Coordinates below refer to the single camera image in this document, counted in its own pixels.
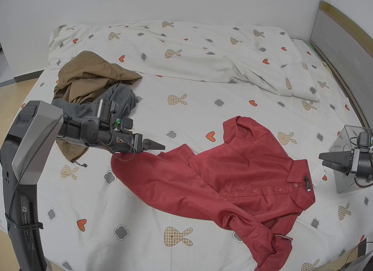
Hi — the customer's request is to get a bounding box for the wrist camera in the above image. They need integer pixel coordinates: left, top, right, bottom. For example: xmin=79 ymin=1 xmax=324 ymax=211
xmin=118 ymin=117 xmax=134 ymax=134
xmin=357 ymin=132 xmax=372 ymax=149

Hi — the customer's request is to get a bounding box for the white printed quilt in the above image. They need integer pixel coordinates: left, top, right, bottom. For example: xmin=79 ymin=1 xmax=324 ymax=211
xmin=47 ymin=20 xmax=322 ymax=102

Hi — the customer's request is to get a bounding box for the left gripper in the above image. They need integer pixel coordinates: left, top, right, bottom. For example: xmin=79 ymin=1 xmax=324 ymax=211
xmin=109 ymin=131 xmax=166 ymax=155

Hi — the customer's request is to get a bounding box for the bed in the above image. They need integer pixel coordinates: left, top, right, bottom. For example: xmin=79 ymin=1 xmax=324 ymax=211
xmin=0 ymin=0 xmax=373 ymax=271

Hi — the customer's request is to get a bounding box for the brown garment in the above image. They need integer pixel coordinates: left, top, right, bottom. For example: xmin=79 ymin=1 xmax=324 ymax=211
xmin=53 ymin=51 xmax=143 ymax=168

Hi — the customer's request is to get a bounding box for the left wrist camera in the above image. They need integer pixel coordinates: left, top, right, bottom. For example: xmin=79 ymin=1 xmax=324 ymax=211
xmin=118 ymin=117 xmax=134 ymax=134

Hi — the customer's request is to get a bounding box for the red shirt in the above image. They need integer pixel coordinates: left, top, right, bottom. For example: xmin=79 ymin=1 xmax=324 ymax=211
xmin=111 ymin=115 xmax=326 ymax=271

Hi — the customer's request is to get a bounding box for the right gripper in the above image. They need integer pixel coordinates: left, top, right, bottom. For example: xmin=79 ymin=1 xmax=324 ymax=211
xmin=319 ymin=148 xmax=373 ymax=181

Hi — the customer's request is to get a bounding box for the clear plastic box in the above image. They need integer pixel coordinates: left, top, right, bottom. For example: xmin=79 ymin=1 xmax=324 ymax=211
xmin=329 ymin=124 xmax=373 ymax=194

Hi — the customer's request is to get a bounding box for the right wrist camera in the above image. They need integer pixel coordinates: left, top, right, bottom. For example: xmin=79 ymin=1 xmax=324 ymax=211
xmin=357 ymin=132 xmax=372 ymax=149

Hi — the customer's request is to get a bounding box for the grey garment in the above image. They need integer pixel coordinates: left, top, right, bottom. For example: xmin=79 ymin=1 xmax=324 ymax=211
xmin=52 ymin=83 xmax=137 ymax=127

